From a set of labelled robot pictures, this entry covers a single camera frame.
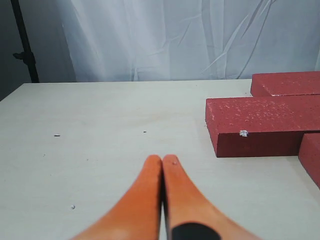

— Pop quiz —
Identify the red brick top back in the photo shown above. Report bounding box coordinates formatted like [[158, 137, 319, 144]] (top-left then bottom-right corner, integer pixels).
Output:
[[205, 95, 320, 158]]

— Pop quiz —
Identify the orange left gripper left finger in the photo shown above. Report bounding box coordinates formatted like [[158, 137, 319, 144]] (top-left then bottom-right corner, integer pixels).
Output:
[[73, 155, 162, 240]]

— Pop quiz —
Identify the white backdrop curtain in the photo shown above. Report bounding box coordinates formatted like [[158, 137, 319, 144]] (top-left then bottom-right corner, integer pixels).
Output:
[[57, 0, 320, 82]]

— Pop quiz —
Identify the red brick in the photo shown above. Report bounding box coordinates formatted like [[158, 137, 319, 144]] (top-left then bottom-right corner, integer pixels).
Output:
[[205, 95, 320, 158], [250, 71, 320, 97], [298, 133, 320, 188]]

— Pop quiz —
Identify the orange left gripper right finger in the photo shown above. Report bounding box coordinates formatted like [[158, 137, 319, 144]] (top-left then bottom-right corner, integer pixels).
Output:
[[162, 154, 260, 240]]

